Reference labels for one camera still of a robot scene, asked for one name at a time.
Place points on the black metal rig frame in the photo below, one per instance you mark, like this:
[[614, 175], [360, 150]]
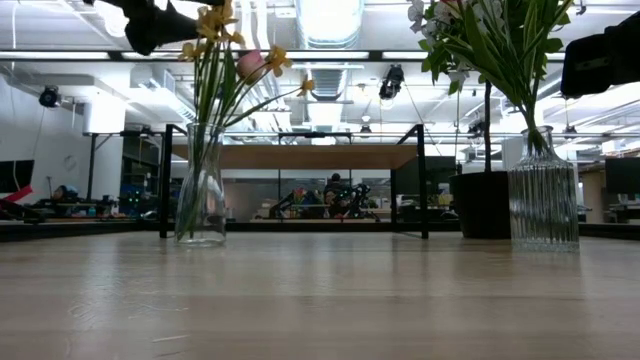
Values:
[[100, 230]]

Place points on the smooth clear glass vase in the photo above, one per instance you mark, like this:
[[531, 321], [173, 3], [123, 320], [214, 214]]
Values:
[[215, 200]]

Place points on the black background stand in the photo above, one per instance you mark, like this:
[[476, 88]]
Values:
[[91, 170]]

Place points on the background black robot arm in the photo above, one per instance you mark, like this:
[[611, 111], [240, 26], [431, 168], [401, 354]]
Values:
[[295, 200], [361, 192]]

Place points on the green potted plant black pot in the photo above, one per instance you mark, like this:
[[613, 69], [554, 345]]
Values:
[[480, 205]]

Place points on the white cabinet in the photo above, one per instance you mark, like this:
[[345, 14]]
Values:
[[511, 155]]

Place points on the ribbed clear glass vase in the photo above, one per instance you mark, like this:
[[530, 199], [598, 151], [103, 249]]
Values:
[[545, 200]]

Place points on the black ceiling camera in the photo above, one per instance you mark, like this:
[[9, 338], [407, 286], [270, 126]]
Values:
[[48, 98], [392, 82]]

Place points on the yellow daffodil bunch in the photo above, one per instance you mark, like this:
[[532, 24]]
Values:
[[215, 20]]

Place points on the black overhead crossbar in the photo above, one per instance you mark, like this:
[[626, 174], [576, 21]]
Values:
[[120, 55]]

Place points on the black monitor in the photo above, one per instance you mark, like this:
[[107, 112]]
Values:
[[15, 176], [622, 175]]

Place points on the red strip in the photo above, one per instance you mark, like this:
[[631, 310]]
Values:
[[15, 194]]

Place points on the white flower grass bunch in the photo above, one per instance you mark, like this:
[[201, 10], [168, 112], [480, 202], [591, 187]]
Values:
[[531, 35]]

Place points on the dark background cabinet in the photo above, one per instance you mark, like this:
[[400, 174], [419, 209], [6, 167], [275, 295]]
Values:
[[435, 180]]

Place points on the person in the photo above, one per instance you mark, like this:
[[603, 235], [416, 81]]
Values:
[[335, 182], [66, 192]]

